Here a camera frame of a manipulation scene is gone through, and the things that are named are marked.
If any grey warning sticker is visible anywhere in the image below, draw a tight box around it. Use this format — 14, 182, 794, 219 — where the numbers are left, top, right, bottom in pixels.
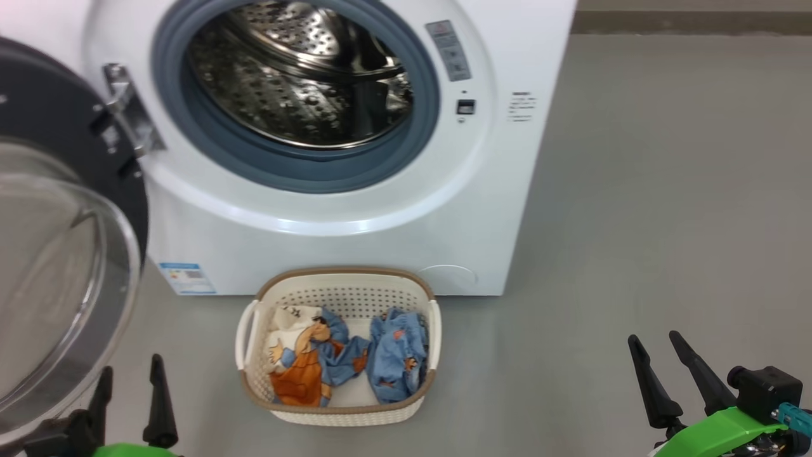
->
425, 20, 473, 82

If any cream perforated laundry basket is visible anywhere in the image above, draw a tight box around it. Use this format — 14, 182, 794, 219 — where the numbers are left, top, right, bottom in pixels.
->
235, 267, 442, 426

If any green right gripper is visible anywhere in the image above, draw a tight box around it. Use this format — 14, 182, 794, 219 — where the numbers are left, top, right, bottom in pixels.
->
627, 330, 794, 457

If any blue energy label sticker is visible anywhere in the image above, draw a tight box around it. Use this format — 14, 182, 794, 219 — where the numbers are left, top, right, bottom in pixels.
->
159, 262, 216, 296

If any teal cable connector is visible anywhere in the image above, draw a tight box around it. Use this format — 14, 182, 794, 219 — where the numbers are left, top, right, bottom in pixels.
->
773, 402, 812, 439

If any round white filter cover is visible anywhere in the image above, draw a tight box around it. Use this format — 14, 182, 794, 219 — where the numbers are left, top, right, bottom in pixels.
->
417, 264, 478, 296

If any grey rubber door gasket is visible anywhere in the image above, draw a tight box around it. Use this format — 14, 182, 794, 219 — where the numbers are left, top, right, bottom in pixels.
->
151, 0, 440, 194

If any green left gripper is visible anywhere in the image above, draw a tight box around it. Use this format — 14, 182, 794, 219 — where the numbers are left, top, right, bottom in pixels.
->
22, 354, 185, 457

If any white front-load washing machine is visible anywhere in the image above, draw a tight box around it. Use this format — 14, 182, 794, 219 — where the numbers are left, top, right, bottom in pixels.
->
0, 0, 578, 297

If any stainless steel washing machine drum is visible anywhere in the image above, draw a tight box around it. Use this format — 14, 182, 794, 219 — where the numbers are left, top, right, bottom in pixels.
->
187, 0, 414, 150

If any blue patterned garment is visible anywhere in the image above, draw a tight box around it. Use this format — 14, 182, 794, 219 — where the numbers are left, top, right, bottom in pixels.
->
367, 308, 429, 404

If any orange cartoon print garment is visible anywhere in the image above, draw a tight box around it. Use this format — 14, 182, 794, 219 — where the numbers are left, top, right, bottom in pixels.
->
266, 305, 370, 407

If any dark round glass washer door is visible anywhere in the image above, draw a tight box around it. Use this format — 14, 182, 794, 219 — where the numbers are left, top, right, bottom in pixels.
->
0, 37, 150, 448

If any metal door hinge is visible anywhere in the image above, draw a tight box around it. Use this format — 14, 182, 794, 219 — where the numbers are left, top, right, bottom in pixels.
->
101, 62, 167, 158

